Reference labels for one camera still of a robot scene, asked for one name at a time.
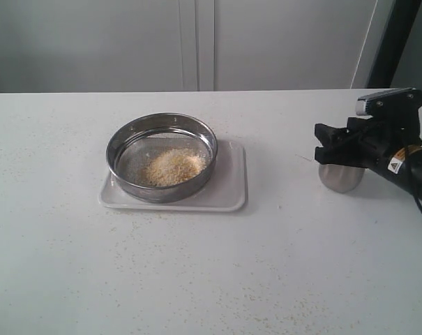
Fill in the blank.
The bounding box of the white cabinet with doors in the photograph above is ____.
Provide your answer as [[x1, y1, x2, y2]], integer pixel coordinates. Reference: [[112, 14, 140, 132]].
[[0, 1, 393, 92]]

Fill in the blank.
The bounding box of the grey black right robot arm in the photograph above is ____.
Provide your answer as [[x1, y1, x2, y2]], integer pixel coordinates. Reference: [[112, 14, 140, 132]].
[[347, 88, 422, 201]]

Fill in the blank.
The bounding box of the stainless steel cup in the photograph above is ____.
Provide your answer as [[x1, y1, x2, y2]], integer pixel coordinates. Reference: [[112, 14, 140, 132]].
[[318, 164, 365, 193]]

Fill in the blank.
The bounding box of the round steel mesh sieve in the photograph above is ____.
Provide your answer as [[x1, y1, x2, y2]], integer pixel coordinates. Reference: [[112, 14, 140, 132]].
[[106, 113, 218, 204]]

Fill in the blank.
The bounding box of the white rectangular plastic tray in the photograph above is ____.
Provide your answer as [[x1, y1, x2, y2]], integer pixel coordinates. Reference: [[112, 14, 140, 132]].
[[98, 140, 248, 213]]

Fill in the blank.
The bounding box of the dark vertical post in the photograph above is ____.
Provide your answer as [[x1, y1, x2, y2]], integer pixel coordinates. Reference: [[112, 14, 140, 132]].
[[367, 1, 422, 90]]

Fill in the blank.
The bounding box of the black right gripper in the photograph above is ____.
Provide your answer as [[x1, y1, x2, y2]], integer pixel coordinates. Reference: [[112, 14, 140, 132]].
[[314, 89, 422, 170]]

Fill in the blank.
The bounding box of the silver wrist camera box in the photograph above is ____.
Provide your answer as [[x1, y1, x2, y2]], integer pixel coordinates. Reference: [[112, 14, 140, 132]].
[[354, 88, 413, 116]]

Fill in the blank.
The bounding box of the yellow and white grain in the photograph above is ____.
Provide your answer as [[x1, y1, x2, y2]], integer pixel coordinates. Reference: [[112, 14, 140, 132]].
[[141, 149, 206, 187]]

